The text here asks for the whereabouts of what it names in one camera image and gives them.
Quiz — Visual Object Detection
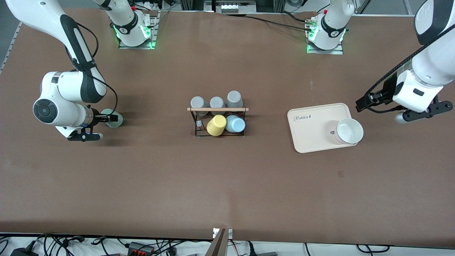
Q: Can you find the cream plastic tray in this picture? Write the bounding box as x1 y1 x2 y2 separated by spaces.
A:
287 103 358 154

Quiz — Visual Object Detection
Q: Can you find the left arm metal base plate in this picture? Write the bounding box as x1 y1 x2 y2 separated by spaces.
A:
306 18 344 55

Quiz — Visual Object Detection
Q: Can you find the white bowl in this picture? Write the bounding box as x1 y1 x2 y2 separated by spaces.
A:
325 118 364 145

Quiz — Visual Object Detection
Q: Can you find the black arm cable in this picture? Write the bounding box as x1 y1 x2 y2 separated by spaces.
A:
364 25 455 113
66 21 119 123

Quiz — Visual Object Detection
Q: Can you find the yellow cup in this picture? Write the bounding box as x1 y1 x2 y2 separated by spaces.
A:
207 114 227 137

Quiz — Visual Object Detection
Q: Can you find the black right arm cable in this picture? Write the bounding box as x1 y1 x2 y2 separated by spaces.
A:
66 21 119 123

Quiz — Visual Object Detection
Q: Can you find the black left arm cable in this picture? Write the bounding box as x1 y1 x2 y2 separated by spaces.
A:
364 25 455 113

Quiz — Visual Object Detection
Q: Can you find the brown wooden post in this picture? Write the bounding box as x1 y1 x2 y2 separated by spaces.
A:
205 228 228 256

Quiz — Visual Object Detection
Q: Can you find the black connector block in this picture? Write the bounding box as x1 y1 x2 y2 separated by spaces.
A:
127 242 156 256

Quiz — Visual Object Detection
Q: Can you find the short black table cable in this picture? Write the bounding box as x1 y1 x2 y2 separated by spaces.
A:
281 11 314 24

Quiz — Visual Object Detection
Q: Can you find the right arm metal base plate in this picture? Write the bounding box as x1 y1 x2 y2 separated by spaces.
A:
118 11 159 50

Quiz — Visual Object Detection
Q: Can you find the long black table cable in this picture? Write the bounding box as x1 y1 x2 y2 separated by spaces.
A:
227 14 315 32

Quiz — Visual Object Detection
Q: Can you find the grey cup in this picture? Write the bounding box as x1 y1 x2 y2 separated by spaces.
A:
227 91 243 108
191 96 207 116
210 96 225 115

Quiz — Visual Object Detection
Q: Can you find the light blue cup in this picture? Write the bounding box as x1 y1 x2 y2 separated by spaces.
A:
225 115 246 133

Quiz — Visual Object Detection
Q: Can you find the black looped floor cable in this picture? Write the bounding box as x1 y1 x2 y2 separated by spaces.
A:
357 244 390 253

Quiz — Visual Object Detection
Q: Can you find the pale green cup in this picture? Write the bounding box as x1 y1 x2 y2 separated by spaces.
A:
101 109 124 129

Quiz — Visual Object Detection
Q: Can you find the black wire cup rack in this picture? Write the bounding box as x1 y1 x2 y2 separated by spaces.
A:
187 107 249 138

